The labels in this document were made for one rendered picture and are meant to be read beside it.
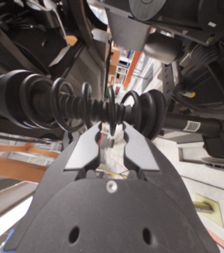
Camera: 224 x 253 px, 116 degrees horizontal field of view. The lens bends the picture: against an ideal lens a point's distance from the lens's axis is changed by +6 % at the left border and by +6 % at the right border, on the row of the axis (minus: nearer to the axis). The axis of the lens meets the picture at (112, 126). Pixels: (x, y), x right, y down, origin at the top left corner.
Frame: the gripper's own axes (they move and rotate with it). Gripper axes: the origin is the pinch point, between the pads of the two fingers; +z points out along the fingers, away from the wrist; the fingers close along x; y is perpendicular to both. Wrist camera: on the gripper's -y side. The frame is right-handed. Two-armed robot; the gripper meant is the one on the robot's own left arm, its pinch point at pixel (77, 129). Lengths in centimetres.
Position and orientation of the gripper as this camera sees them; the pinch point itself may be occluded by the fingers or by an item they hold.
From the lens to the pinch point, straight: 21.8
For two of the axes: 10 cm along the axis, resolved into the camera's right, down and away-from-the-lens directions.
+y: 1.3, -3.5, 9.3
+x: 9.8, 1.8, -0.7
